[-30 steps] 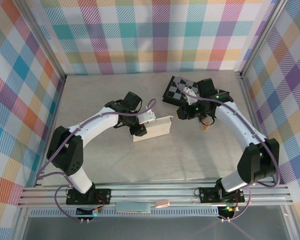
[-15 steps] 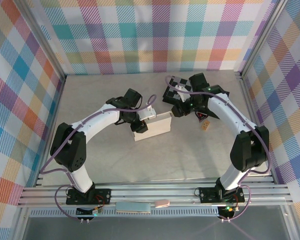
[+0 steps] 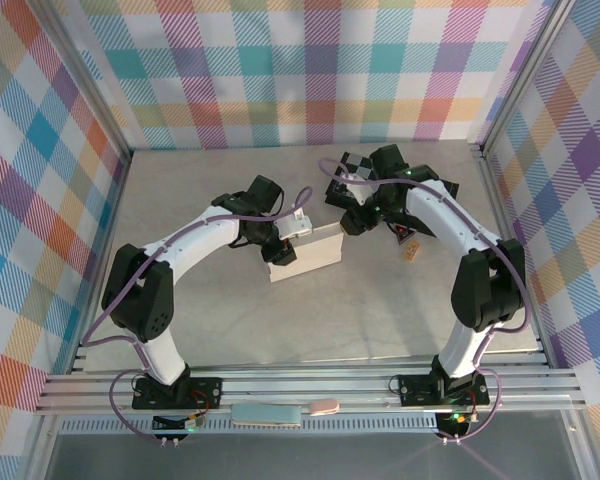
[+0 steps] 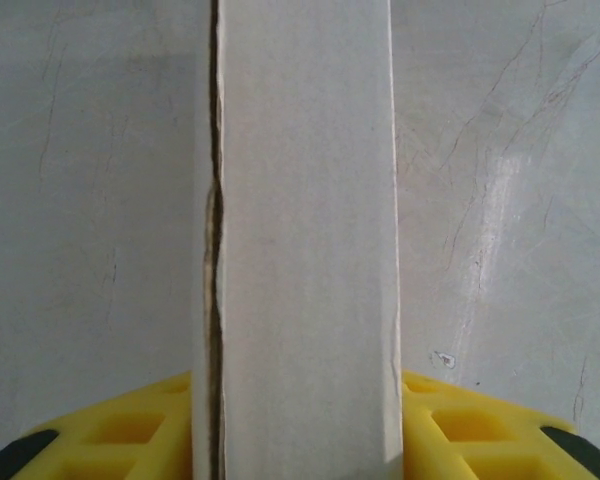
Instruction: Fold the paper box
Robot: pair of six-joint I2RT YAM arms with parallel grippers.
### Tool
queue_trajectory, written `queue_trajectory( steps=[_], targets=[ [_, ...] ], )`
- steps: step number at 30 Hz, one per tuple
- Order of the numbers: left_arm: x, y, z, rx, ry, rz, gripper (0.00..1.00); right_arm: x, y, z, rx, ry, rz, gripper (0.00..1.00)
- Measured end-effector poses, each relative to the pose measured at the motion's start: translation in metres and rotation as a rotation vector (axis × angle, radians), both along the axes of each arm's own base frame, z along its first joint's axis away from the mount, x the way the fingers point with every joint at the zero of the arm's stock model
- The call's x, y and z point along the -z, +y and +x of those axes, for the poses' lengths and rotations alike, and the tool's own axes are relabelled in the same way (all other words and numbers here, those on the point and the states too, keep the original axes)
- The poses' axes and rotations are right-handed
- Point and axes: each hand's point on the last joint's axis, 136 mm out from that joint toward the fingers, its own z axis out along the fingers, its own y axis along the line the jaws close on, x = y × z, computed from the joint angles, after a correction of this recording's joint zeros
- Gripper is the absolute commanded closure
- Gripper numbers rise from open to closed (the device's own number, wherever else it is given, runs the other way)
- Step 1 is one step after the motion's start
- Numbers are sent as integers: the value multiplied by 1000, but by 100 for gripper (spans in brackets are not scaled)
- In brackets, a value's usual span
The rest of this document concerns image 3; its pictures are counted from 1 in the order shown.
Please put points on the white paper box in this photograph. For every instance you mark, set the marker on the white paper box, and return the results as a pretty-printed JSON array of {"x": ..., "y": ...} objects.
[{"x": 310, "y": 252}]

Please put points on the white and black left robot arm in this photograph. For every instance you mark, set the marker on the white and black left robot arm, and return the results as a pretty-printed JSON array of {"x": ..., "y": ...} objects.
[{"x": 200, "y": 235}]

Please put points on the red triangle warning sticker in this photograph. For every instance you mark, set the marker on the red triangle warning sticker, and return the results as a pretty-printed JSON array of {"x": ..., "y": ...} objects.
[{"x": 403, "y": 234}]

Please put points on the black and grey chessboard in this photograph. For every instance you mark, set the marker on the black and grey chessboard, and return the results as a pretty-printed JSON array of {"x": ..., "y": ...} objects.
[{"x": 356, "y": 162}]

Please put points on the pink eraser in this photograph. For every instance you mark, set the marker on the pink eraser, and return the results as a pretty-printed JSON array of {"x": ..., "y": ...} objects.
[{"x": 324, "y": 406}]

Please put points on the light blue foam block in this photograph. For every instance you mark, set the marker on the light blue foam block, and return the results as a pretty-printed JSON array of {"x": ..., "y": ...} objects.
[{"x": 267, "y": 415}]

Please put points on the small circuit board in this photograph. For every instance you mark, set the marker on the small circuit board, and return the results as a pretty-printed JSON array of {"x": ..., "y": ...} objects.
[
  {"x": 457, "y": 419},
  {"x": 190, "y": 424}
]

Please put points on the grey metal panel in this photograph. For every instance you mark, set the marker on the grey metal panel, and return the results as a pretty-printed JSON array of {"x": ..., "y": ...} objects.
[{"x": 305, "y": 457}]

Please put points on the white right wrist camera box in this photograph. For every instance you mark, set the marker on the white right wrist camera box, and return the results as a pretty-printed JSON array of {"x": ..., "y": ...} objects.
[{"x": 355, "y": 191}]

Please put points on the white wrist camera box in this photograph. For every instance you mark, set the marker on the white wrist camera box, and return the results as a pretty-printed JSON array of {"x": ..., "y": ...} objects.
[
  {"x": 355, "y": 191},
  {"x": 295, "y": 227}
]

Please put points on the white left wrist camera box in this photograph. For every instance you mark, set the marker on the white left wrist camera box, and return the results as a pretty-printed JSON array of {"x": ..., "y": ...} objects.
[{"x": 295, "y": 227}]

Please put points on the aluminium side rail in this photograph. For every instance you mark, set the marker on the aluminium side rail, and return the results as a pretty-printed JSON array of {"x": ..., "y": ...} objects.
[
  {"x": 514, "y": 250},
  {"x": 111, "y": 225}
]

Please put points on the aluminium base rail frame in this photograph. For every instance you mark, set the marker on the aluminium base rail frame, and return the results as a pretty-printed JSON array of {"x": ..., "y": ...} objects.
[{"x": 305, "y": 390}]

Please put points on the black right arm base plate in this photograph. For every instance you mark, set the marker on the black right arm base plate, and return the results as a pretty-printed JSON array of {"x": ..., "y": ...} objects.
[{"x": 415, "y": 390}]

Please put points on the aluminium corner post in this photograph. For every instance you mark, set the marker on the aluminium corner post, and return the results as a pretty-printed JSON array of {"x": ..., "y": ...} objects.
[
  {"x": 91, "y": 85},
  {"x": 522, "y": 75}
]

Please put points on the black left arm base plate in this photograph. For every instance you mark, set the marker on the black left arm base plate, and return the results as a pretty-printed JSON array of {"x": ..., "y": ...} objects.
[{"x": 205, "y": 392}]

